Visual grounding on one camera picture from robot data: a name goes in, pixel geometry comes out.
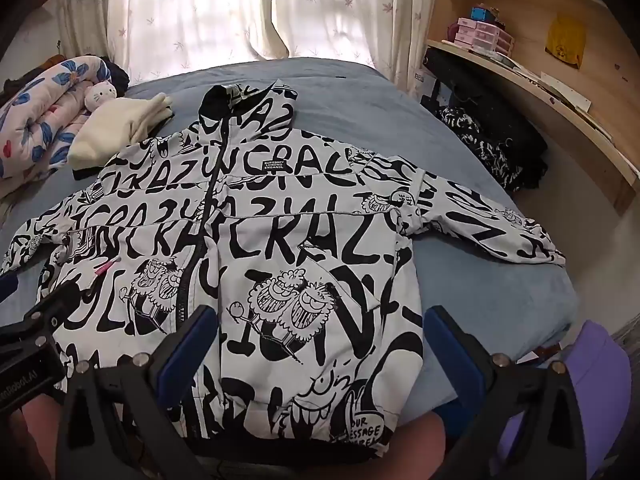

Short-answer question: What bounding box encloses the black white graffiti print jacket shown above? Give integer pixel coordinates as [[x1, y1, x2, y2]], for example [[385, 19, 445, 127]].
[[0, 79, 567, 461]]

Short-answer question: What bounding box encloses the white paper strip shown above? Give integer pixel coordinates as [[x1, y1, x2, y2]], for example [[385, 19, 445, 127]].
[[540, 72, 592, 113]]

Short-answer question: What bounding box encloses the yellow cloth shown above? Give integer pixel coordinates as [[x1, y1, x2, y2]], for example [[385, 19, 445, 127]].
[[545, 14, 587, 68]]

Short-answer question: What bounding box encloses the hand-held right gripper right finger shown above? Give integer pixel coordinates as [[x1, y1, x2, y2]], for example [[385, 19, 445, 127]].
[[424, 305, 588, 480]]

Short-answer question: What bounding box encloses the black white patterned cloth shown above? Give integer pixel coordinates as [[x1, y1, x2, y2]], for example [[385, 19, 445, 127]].
[[434, 102, 548, 195]]

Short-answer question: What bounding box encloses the wooden shelf desk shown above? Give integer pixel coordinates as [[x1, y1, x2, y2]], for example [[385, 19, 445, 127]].
[[425, 0, 640, 216]]

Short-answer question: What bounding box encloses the pink blue floral quilt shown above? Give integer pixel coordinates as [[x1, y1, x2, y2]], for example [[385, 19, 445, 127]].
[[0, 55, 108, 198]]

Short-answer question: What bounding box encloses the light blue bed blanket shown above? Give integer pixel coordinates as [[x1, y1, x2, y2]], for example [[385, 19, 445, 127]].
[[0, 55, 578, 426]]

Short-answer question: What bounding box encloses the white cat plush toy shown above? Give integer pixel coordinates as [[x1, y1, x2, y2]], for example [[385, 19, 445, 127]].
[[82, 80, 119, 113]]

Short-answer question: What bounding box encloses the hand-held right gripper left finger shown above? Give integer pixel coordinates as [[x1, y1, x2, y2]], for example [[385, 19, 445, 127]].
[[55, 304, 221, 480]]

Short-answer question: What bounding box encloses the purple cloth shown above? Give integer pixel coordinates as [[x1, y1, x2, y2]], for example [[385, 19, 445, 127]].
[[495, 320, 633, 480]]

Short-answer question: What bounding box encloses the cream folded garment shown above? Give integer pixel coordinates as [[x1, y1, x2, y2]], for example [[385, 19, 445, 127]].
[[67, 92, 174, 171]]

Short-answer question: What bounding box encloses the white sheer leaf-print curtain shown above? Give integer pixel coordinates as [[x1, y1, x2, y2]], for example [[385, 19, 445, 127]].
[[260, 0, 441, 96], [52, 0, 281, 86]]

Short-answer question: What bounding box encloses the dark cloth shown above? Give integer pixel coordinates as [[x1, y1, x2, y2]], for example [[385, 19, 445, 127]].
[[97, 56, 131, 98]]

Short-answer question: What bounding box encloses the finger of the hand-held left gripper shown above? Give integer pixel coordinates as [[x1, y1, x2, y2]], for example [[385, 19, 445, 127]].
[[0, 272, 93, 356]]

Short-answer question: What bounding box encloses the pink drawer organizer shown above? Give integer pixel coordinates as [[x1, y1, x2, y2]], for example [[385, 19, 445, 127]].
[[452, 17, 516, 56]]

